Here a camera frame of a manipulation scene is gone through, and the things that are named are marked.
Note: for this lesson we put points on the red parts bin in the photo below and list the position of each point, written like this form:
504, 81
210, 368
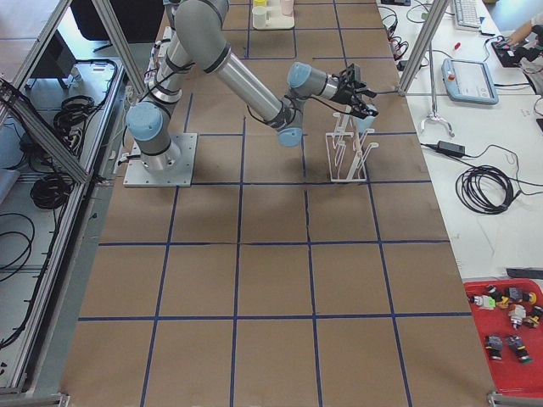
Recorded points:
508, 317

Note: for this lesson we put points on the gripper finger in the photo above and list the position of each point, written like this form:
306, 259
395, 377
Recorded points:
354, 111
369, 109

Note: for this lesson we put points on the aluminium frame post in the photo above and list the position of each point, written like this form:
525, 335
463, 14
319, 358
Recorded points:
426, 34

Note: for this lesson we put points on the cream plastic tray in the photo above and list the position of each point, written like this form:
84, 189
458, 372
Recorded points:
277, 21

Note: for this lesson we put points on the pink plastic cup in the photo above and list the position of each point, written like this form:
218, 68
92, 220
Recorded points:
287, 7

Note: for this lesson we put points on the white keyboard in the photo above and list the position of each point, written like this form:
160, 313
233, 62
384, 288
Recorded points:
466, 16

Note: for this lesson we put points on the black power adapter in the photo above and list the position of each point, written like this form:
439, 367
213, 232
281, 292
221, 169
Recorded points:
451, 149

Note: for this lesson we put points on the white wire cup rack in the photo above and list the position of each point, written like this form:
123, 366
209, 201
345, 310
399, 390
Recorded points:
347, 152

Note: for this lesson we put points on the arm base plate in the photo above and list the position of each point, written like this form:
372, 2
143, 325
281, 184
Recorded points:
173, 168

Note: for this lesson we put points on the light blue plastic cup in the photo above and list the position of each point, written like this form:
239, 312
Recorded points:
362, 125

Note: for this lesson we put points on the right teach pendant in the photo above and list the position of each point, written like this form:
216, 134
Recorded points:
469, 81

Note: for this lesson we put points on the white plastic cup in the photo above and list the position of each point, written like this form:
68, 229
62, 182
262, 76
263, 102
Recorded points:
260, 17

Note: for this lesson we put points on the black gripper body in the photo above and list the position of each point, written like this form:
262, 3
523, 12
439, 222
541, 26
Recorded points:
342, 95

